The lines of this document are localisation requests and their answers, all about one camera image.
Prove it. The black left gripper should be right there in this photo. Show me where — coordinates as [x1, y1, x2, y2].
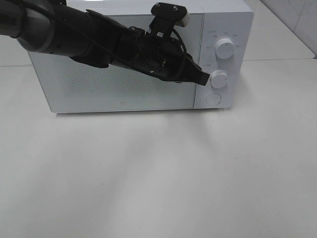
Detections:
[108, 27, 210, 86]

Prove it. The round white door button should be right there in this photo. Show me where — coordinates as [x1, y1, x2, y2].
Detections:
[206, 93, 221, 107]

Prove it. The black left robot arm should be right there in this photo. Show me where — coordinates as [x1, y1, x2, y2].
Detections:
[0, 0, 210, 85]

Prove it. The white microwave oven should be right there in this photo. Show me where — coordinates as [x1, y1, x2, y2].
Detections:
[27, 0, 255, 115]

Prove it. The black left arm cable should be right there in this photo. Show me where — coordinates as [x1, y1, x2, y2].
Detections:
[24, 4, 189, 82]

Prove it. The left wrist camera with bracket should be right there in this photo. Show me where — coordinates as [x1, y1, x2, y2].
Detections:
[148, 2, 190, 38]

